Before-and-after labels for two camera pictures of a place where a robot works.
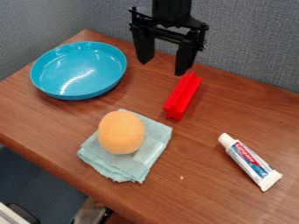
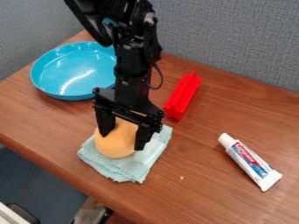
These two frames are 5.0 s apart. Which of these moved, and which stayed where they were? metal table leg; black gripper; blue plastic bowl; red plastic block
Moved: black gripper
Stayed: blue plastic bowl; metal table leg; red plastic block
